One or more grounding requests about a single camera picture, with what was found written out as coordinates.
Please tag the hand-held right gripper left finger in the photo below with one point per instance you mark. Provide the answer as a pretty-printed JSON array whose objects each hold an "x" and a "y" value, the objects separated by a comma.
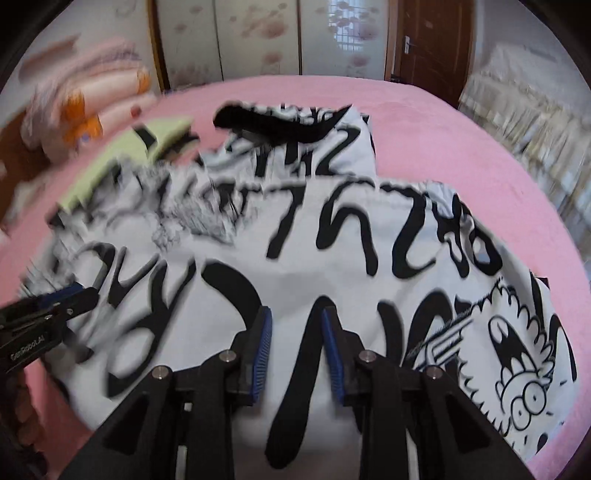
[{"x": 261, "y": 350}]

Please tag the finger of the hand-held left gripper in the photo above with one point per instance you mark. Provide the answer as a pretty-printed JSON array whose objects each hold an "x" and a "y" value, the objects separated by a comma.
[
  {"x": 83, "y": 302},
  {"x": 64, "y": 294}
]

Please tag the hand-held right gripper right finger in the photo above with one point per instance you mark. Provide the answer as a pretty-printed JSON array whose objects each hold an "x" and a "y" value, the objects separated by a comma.
[{"x": 332, "y": 355}]

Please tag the white black printed jacket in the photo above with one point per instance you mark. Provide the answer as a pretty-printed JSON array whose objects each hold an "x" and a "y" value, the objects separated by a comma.
[{"x": 323, "y": 240}]

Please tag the wooden headboard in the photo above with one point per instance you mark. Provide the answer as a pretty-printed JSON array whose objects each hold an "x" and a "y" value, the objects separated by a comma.
[{"x": 18, "y": 161}]

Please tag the pale green folded garment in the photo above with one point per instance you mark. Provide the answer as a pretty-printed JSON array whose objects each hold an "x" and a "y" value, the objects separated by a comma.
[{"x": 115, "y": 157}]

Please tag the bear print folded quilt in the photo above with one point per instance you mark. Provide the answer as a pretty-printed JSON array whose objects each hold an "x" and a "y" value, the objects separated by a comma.
[{"x": 83, "y": 120}]

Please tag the pink fleece bed blanket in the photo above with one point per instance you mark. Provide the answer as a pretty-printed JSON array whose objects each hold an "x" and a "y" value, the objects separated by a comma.
[{"x": 438, "y": 152}]

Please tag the lace covered furniture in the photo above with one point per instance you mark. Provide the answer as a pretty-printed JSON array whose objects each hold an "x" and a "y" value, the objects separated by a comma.
[{"x": 531, "y": 120}]

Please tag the floral sliding door wardrobe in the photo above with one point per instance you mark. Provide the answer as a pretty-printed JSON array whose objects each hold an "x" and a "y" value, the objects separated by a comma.
[{"x": 258, "y": 37}]

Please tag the brown wooden door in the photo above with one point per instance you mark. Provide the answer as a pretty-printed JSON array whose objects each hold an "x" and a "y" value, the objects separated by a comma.
[{"x": 434, "y": 41}]

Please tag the pink wall shelf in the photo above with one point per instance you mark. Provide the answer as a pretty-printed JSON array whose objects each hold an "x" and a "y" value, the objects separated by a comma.
[{"x": 51, "y": 51}]

